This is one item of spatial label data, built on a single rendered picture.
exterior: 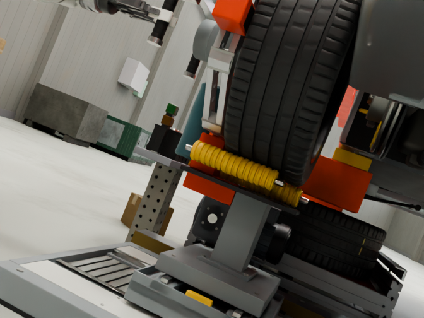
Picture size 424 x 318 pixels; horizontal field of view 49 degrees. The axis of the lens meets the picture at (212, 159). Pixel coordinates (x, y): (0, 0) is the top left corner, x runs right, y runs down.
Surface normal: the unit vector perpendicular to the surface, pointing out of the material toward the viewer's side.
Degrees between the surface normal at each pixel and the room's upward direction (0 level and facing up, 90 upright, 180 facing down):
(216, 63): 135
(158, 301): 90
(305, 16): 84
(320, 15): 83
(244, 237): 90
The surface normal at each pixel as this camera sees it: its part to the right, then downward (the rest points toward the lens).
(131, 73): -0.13, -0.07
